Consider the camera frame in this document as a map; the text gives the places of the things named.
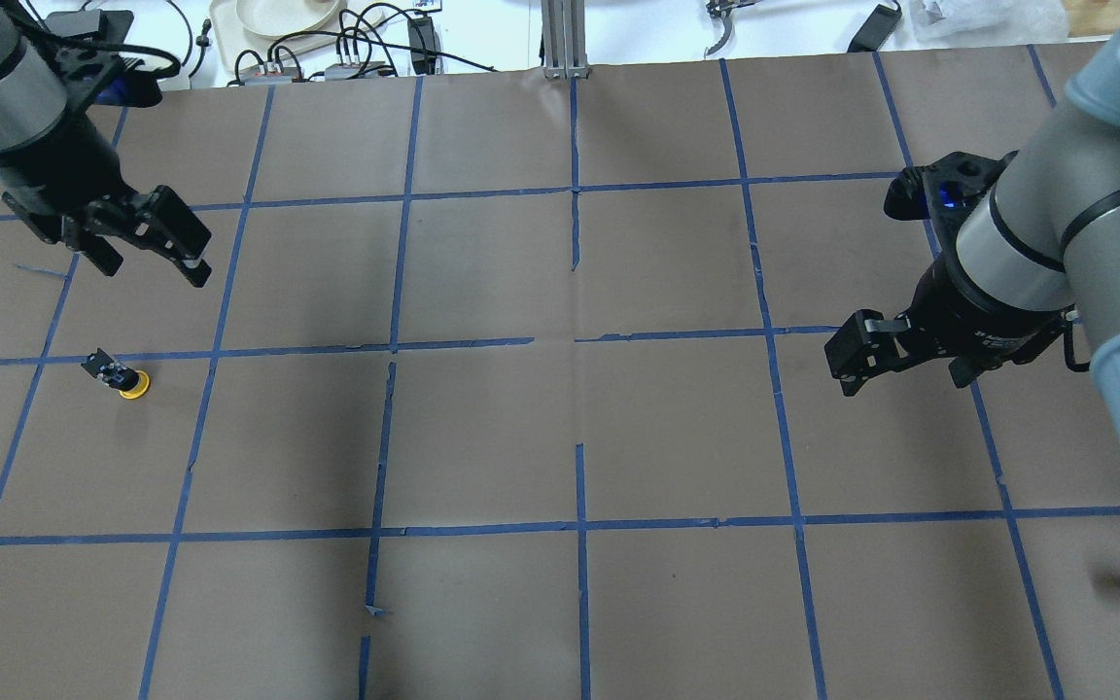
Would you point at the black power adapter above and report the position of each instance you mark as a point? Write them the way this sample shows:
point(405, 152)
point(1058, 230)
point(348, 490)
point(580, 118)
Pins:
point(877, 28)

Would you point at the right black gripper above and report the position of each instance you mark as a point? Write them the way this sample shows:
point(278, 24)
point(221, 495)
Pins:
point(961, 301)

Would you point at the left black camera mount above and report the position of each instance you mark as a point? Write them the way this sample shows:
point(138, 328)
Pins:
point(107, 78)

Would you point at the aluminium frame post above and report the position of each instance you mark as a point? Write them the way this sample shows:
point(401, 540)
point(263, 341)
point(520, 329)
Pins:
point(564, 53)

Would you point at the yellow push button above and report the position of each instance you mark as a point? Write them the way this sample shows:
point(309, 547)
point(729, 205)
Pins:
point(130, 384)

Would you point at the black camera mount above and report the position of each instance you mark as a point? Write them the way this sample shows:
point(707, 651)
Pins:
point(107, 78)
point(943, 193)

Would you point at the beige tray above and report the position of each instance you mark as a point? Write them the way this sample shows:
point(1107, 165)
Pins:
point(255, 25)

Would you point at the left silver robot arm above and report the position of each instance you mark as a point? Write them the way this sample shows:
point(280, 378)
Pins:
point(59, 175)

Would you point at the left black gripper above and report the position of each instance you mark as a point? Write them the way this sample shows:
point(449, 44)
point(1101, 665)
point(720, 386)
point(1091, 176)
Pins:
point(56, 177)

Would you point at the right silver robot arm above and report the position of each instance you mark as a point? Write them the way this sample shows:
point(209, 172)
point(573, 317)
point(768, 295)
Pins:
point(1029, 244)

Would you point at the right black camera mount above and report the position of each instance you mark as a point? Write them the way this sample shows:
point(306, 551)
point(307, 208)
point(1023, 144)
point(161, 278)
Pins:
point(943, 193)

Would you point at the metal grabber stick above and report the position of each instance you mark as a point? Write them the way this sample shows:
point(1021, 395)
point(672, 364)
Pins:
point(721, 13)

